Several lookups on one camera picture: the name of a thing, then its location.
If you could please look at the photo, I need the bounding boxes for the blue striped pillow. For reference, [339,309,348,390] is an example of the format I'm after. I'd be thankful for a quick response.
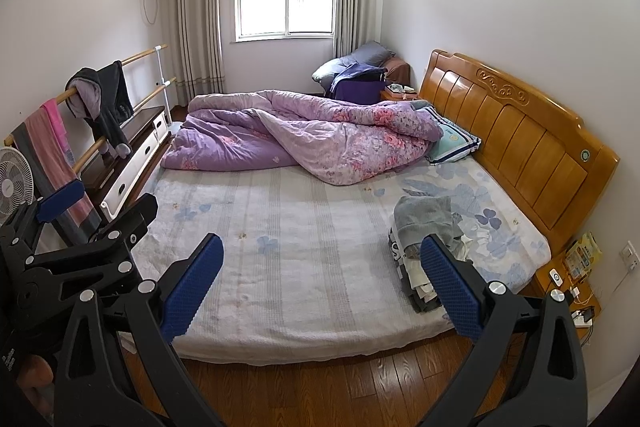
[425,107,482,165]

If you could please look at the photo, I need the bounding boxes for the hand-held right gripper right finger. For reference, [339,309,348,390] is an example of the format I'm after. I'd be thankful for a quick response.
[420,234,589,427]

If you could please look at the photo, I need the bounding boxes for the person's left hand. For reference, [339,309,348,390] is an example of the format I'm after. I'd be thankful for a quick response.
[17,351,55,415]

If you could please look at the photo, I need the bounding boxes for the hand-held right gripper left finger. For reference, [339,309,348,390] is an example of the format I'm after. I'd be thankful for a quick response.
[52,233,226,427]

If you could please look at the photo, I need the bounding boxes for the grey garment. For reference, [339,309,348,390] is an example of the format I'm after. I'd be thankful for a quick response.
[392,194,467,254]

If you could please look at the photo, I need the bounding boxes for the wooden nightstand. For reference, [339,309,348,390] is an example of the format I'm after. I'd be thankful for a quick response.
[532,252,603,343]
[380,83,419,104]

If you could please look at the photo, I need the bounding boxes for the blue-grey pillows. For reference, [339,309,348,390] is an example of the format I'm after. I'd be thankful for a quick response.
[312,41,396,84]

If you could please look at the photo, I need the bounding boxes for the dark cabinet with white drawers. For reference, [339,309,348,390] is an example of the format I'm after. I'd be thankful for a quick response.
[80,106,171,224]

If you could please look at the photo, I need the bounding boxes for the wooden headboard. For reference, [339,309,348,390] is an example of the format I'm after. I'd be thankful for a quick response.
[417,49,621,254]

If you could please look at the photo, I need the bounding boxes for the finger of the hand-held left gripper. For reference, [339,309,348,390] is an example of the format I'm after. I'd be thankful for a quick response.
[5,180,86,238]
[90,193,158,258]

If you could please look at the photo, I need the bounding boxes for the stack of folded clothes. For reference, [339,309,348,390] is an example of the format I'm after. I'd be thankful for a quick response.
[387,227,476,314]

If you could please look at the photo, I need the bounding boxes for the black jacket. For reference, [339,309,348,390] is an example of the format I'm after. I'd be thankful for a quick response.
[67,61,135,158]

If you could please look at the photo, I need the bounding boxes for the purple floral quilt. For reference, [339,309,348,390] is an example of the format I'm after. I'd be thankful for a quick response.
[160,89,444,186]

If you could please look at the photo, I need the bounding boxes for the bed with pale floral sheet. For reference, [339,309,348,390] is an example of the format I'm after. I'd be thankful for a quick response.
[112,94,552,366]

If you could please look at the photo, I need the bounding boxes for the white air conditioner cable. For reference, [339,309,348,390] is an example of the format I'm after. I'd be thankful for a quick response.
[139,0,162,26]

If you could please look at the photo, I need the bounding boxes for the dark purple bag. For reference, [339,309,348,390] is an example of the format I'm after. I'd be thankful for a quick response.
[330,63,389,104]

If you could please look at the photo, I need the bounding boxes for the yellow packet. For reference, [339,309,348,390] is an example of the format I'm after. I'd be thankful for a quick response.
[565,232,602,281]

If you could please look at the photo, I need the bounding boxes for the wooden rail clothes rack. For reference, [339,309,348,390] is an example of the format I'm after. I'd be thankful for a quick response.
[4,45,178,188]

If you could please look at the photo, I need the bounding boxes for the pink striped towel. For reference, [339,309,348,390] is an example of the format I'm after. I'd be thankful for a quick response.
[12,99,103,253]

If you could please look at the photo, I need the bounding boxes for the white fan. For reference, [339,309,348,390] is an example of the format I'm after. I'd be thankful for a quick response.
[0,146,35,225]

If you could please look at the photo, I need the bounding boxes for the brown covered chair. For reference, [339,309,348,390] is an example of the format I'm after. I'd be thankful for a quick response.
[382,56,412,88]

